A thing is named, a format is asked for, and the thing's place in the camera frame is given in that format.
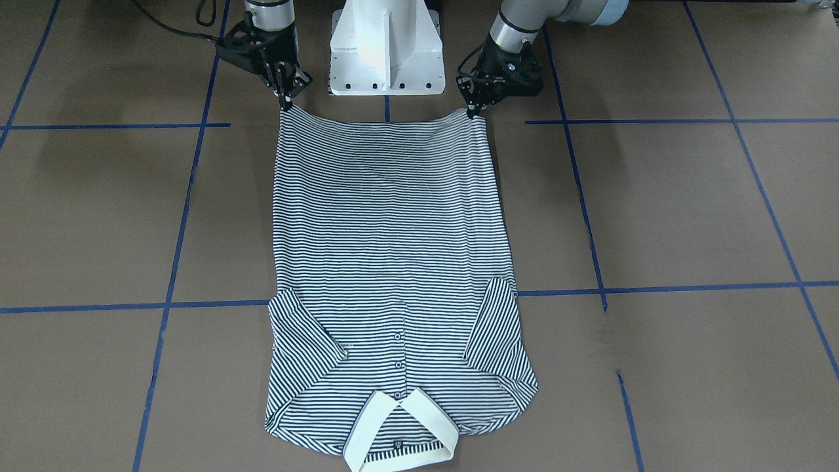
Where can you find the blue white striped polo shirt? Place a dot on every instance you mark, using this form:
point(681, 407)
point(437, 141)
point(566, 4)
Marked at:
point(395, 321)

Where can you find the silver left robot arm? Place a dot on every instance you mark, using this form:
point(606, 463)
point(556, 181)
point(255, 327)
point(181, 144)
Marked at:
point(517, 21)

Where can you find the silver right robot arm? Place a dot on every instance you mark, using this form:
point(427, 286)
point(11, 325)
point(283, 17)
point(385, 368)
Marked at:
point(272, 16)

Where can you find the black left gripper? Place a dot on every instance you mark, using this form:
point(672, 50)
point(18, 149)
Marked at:
point(501, 63)

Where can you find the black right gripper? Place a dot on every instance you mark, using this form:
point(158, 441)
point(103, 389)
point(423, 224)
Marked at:
point(274, 55)

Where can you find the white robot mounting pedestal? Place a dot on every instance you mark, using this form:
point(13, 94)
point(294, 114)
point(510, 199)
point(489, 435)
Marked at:
point(386, 48)

